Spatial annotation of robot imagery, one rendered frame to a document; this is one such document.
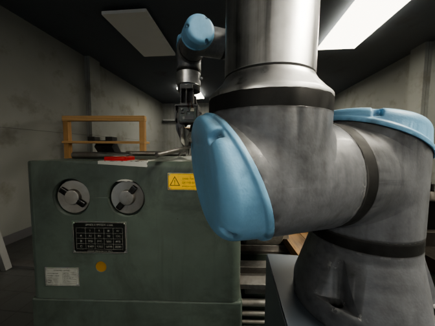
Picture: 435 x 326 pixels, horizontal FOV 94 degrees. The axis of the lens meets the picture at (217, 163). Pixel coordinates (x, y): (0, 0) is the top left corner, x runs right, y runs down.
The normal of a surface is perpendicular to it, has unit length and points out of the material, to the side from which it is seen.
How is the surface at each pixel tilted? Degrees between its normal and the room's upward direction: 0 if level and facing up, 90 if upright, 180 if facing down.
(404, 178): 87
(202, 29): 90
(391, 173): 84
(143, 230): 90
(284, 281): 0
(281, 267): 0
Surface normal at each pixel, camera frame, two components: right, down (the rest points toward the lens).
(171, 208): -0.02, 0.07
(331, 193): 0.31, 0.18
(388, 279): -0.20, -0.23
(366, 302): -0.46, -0.25
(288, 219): 0.27, 0.50
